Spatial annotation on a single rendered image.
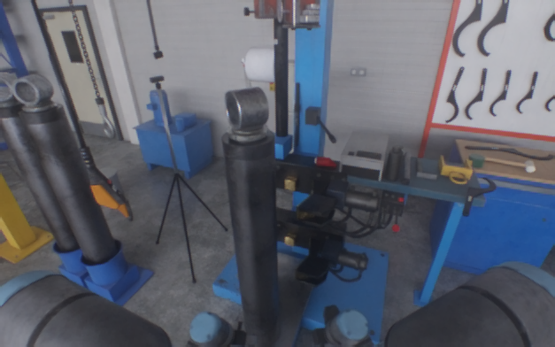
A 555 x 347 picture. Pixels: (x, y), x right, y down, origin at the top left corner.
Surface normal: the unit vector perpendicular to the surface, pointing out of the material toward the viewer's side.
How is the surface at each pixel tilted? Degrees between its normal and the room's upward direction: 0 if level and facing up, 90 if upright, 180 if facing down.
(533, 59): 90
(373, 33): 90
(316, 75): 90
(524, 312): 25
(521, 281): 5
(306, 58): 90
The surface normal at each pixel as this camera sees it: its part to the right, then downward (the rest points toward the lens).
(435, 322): -0.63, -0.71
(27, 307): -0.12, -0.72
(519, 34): -0.38, 0.45
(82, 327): 0.35, -0.73
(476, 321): -0.35, -0.66
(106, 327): 0.59, -0.70
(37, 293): 0.04, -0.92
